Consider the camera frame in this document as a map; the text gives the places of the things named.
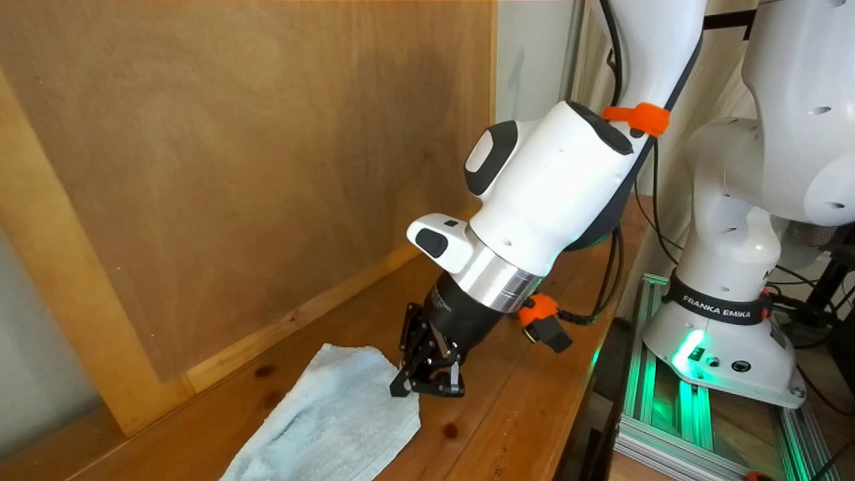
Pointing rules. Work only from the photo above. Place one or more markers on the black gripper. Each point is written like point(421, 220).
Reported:
point(436, 341)

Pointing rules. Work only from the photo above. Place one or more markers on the light blue towel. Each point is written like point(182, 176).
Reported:
point(337, 424)

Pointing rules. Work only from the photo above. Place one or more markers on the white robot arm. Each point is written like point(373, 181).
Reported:
point(546, 185)

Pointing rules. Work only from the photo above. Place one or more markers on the large wooden board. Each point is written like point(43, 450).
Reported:
point(194, 181)

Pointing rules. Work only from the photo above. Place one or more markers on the beige curtain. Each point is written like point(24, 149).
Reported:
point(790, 162)

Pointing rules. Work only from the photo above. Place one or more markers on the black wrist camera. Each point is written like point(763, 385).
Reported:
point(539, 319)

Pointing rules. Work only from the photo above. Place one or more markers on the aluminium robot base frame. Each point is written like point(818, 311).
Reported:
point(670, 425)

